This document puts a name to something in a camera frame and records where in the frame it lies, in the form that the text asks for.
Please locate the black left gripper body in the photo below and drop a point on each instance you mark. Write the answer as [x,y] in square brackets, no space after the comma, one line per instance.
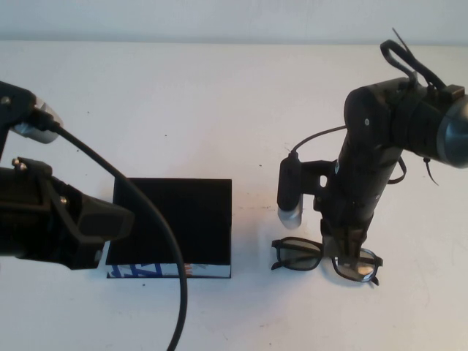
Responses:
[29,215]

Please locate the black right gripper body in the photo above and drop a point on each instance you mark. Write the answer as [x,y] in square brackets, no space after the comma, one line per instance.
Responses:
[362,186]

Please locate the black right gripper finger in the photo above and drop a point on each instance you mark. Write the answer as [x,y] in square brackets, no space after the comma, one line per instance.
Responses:
[334,246]
[355,248]

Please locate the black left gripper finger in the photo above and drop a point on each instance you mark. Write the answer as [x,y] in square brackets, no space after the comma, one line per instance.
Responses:
[106,223]
[87,256]

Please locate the black frame glasses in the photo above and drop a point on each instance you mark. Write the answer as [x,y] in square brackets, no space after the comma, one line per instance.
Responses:
[296,256]

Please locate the black glasses case blue print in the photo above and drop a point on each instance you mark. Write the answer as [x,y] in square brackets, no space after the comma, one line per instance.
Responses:
[204,219]

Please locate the black zip tie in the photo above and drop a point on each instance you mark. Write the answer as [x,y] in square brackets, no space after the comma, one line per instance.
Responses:
[403,49]
[428,170]

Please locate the black right camera mount bracket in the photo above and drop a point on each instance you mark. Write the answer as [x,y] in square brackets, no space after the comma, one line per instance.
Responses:
[311,175]

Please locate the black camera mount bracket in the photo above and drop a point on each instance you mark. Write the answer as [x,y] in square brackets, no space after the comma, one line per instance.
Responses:
[311,175]
[14,102]

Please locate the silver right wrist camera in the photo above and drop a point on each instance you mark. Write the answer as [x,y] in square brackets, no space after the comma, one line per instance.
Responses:
[290,190]

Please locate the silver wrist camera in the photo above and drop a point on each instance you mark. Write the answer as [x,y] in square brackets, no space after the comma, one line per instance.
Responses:
[290,190]
[44,133]

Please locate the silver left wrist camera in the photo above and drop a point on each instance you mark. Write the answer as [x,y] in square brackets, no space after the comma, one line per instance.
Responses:
[44,133]

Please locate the black left camera mount bracket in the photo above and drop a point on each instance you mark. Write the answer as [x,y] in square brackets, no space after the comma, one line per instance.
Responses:
[14,102]

